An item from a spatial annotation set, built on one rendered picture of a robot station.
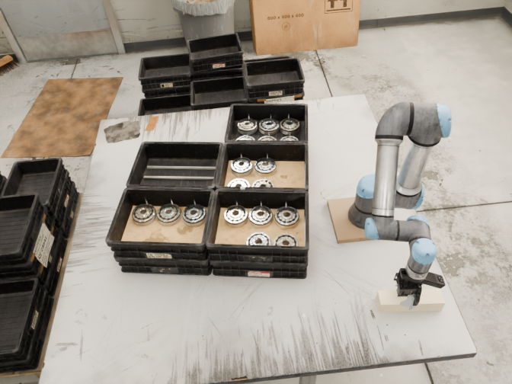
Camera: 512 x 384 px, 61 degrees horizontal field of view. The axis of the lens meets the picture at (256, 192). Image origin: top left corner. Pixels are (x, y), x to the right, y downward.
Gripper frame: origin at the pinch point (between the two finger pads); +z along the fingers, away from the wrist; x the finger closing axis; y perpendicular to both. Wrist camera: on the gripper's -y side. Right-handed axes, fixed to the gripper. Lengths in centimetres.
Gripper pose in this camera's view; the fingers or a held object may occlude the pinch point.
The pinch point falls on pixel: (410, 299)
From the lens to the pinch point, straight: 183.1
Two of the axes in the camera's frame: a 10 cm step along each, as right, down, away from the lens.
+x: 0.0, 7.4, -6.7
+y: -10.0, 0.3, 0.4
